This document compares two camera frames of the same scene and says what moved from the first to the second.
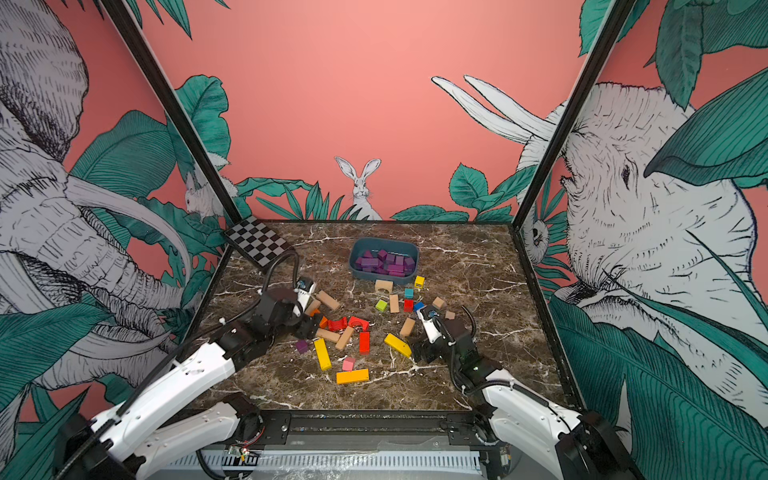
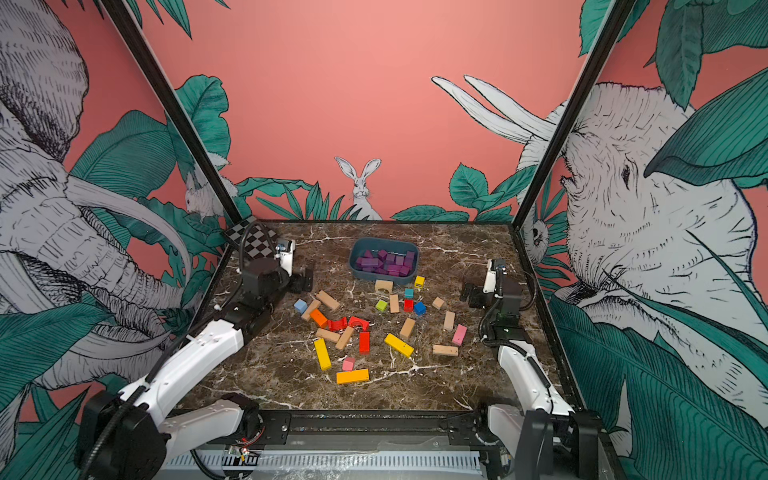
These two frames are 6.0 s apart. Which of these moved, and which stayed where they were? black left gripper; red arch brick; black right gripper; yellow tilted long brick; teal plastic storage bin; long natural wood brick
Moved: black left gripper; black right gripper
Stayed: yellow tilted long brick; long natural wood brick; teal plastic storage bin; red arch brick
